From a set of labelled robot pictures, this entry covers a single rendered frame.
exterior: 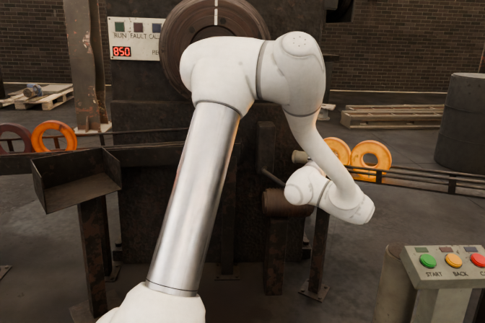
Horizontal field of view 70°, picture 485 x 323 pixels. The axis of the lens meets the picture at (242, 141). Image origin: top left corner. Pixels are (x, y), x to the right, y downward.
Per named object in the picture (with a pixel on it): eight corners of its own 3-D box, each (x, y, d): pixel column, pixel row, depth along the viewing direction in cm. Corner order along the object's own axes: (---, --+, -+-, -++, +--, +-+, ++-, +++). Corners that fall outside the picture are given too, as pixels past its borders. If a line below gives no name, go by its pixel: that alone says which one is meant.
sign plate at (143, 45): (112, 58, 157) (108, 16, 151) (169, 60, 159) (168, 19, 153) (110, 59, 155) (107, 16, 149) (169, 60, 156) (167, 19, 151)
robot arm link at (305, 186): (293, 183, 131) (325, 198, 126) (275, 202, 119) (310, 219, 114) (300, 158, 126) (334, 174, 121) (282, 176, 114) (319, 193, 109)
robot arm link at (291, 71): (328, 80, 84) (273, 75, 88) (333, 18, 69) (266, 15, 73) (320, 123, 78) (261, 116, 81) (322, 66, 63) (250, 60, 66)
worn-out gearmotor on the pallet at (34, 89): (36, 94, 546) (34, 80, 539) (51, 94, 548) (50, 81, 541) (22, 99, 508) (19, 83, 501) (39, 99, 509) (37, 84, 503)
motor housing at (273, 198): (256, 279, 176) (262, 182, 160) (299, 278, 177) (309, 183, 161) (259, 298, 163) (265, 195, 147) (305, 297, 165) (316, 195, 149)
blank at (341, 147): (315, 135, 151) (312, 137, 148) (351, 138, 143) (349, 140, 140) (315, 169, 155) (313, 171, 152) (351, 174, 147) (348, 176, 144)
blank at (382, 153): (351, 138, 143) (349, 140, 140) (392, 141, 135) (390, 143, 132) (351, 174, 147) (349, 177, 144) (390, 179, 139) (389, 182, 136)
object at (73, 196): (55, 314, 150) (29, 158, 128) (115, 288, 166) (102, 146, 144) (66, 347, 135) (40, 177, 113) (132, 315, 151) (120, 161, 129)
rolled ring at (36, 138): (24, 125, 150) (29, 123, 153) (38, 164, 156) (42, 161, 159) (67, 119, 150) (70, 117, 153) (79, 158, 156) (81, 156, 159)
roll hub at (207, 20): (181, 86, 144) (180, 14, 135) (248, 87, 146) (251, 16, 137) (180, 88, 138) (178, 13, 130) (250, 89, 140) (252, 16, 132)
